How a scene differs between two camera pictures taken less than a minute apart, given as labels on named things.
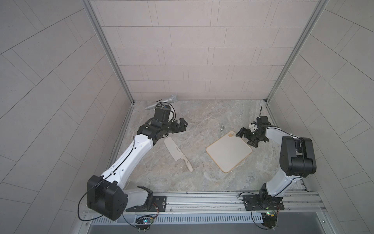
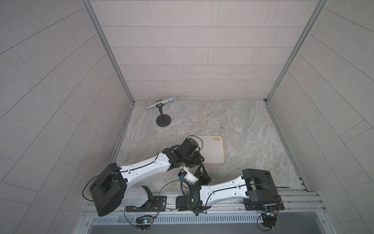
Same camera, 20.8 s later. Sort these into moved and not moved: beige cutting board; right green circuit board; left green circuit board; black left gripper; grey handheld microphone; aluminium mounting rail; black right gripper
Moved: black right gripper; black left gripper; beige cutting board
Not moved: right green circuit board; left green circuit board; aluminium mounting rail; grey handheld microphone
